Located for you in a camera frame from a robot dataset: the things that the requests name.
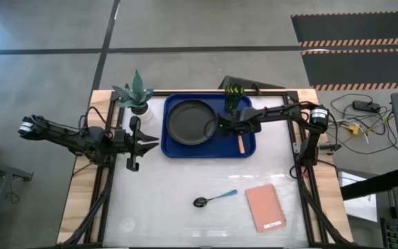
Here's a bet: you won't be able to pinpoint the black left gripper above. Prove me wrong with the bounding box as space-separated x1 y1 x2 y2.
113 116 160 173

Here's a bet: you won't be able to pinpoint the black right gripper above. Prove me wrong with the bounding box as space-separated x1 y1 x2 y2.
218 107 263 138

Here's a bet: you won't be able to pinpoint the green translucent cup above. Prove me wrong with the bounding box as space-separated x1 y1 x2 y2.
224 82 245 115

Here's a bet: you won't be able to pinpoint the black round plate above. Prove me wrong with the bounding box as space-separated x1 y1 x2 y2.
165 99 218 146

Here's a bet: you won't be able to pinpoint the blue plastic tray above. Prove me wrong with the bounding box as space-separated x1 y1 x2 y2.
160 91 257 159

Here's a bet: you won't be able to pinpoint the green plant in white pot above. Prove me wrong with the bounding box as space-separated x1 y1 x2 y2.
111 70 155 125

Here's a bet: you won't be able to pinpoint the black object behind table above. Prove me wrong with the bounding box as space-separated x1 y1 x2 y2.
218 75 286 91

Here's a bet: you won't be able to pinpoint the pink spiral notebook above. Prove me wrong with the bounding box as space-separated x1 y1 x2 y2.
244 183 287 234

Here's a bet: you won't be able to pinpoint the black power adapter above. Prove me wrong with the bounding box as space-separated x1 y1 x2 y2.
352 100 381 113

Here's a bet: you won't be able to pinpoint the black mat with orange stripes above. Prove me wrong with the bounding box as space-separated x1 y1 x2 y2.
290 11 398 48
301 47 398 92

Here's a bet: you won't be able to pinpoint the white box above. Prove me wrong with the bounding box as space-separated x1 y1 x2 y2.
337 171 379 223

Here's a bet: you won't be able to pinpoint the black desk beam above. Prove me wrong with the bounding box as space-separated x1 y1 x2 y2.
339 167 398 201

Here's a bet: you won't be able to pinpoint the black aluminium table frame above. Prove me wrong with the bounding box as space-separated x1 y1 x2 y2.
60 89 359 248

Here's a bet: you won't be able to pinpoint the black spoon with teal handle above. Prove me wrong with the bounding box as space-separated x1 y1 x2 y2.
192 189 238 208

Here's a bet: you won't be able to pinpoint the tangled floor cables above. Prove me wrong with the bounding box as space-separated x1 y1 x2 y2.
326 93 398 156

